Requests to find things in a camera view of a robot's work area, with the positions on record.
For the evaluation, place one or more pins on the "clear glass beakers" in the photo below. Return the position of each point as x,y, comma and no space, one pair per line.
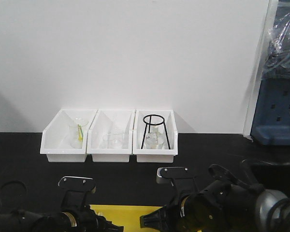
113,140

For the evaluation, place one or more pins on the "white storage bin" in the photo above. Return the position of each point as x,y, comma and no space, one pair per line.
55,137
163,155
104,122

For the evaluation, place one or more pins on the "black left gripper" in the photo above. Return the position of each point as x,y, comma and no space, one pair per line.
75,214

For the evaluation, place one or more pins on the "white storage bin right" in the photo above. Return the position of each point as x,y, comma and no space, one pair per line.
163,155

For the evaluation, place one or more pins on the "clear plastic bag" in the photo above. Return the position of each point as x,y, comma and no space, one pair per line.
278,61

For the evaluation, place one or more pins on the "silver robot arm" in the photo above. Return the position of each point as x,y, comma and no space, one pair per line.
272,211

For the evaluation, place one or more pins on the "clear glass conical flask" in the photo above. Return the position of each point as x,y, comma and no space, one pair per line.
154,139

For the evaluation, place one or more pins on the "white storage bin left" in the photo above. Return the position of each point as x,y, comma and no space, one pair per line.
55,137

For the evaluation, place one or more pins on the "white storage bin middle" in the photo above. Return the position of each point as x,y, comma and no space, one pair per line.
104,122

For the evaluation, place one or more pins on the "yellow plastic tray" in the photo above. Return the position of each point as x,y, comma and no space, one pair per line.
127,216

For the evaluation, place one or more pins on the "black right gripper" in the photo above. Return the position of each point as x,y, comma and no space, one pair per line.
226,205

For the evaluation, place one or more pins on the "black lab sink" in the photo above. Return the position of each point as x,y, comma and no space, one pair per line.
271,175

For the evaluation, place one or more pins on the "glass flask with yellow stick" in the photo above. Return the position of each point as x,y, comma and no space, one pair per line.
77,132

